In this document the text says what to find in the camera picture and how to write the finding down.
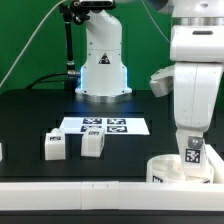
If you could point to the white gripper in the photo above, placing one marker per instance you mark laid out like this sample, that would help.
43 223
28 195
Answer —
198 52

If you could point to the white round stool seat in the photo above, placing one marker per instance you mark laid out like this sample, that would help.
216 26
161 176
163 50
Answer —
168 169

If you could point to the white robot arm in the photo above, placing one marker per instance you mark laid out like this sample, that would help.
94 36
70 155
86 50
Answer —
103 75

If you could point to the white fiducial marker sheet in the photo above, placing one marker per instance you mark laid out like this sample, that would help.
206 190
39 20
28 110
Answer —
114 126

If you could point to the white block at left edge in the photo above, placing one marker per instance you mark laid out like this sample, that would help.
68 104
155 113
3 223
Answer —
1 152

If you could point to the white right barrier rail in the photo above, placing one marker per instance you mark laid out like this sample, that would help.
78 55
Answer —
217 163

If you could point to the white barrier rail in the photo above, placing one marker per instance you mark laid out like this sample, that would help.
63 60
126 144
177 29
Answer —
111 195
217 163

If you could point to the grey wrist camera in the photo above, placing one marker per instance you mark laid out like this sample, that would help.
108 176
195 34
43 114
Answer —
161 82

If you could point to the white front barrier rail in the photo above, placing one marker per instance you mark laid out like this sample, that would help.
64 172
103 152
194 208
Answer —
111 195

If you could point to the black overhead camera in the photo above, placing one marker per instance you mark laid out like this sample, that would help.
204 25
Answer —
95 4

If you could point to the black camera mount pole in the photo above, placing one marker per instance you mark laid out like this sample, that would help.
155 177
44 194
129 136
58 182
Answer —
67 17

